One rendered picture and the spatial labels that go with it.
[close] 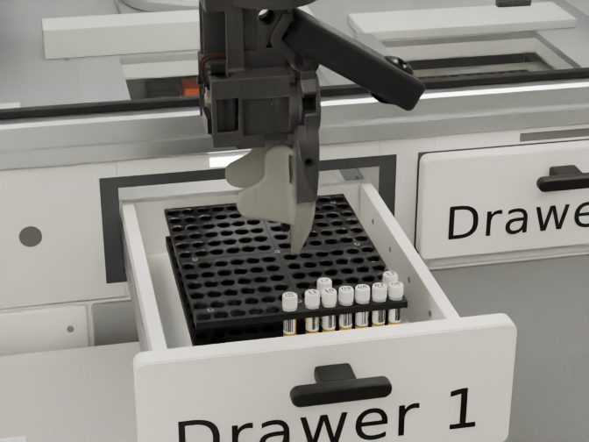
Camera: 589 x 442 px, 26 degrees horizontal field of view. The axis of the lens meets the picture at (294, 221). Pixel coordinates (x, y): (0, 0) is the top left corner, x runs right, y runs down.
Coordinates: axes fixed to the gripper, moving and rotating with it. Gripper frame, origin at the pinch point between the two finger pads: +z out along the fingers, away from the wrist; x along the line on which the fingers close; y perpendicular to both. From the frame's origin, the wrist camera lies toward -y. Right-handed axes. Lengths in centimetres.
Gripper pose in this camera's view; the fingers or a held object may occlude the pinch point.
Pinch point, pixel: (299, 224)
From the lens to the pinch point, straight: 101.3
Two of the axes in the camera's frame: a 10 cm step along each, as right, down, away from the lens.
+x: 2.0, 4.2, -8.8
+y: -9.8, 0.9, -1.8
